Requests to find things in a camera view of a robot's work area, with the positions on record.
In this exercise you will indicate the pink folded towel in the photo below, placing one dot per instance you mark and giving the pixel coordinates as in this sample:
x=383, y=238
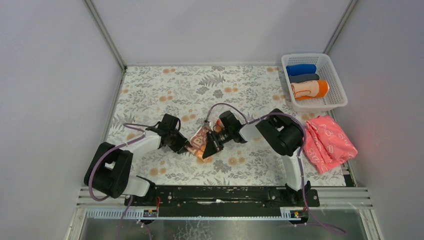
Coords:
x=327, y=146

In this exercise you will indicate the peach lettered towel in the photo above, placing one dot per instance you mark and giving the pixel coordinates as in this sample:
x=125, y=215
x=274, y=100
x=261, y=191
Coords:
x=198, y=144

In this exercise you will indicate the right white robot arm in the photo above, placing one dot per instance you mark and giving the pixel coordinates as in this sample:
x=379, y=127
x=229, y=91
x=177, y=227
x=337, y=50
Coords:
x=283, y=133

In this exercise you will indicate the grey rolled towel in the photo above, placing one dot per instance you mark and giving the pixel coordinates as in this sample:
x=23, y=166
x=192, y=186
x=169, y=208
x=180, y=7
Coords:
x=304, y=78

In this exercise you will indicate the floral table mat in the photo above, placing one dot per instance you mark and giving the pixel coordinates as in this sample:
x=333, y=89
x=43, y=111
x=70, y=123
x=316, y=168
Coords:
x=193, y=93

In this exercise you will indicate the blue rolled towel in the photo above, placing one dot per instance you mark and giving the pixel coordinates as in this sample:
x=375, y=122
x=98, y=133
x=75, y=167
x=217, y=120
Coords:
x=300, y=69

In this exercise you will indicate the white plastic basket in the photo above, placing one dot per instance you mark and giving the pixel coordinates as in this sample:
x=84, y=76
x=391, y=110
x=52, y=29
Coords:
x=335, y=97

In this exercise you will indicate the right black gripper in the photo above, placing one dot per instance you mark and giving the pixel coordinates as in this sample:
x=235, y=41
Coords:
x=215, y=142

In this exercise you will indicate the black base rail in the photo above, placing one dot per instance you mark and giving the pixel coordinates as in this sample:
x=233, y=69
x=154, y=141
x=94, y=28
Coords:
x=224, y=201

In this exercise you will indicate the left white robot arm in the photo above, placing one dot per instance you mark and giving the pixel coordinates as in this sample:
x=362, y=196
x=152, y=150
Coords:
x=109, y=173

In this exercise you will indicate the orange cartoon towel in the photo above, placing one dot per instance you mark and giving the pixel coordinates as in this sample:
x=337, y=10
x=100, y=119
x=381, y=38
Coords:
x=310, y=89

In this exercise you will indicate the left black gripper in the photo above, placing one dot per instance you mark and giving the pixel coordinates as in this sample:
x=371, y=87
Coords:
x=178, y=141

